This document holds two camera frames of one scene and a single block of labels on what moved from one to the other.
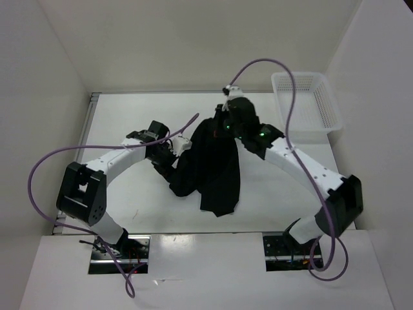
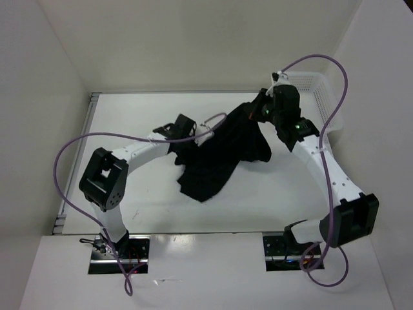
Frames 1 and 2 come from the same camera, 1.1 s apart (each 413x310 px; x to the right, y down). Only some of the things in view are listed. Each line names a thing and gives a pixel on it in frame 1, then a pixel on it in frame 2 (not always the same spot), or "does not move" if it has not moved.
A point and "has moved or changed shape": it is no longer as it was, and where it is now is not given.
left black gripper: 166,171 -> 183,155
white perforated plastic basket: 313,109 does not move
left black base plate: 132,251 does not move
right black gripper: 220,113 -> 255,112
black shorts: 210,168 has moved or changed shape
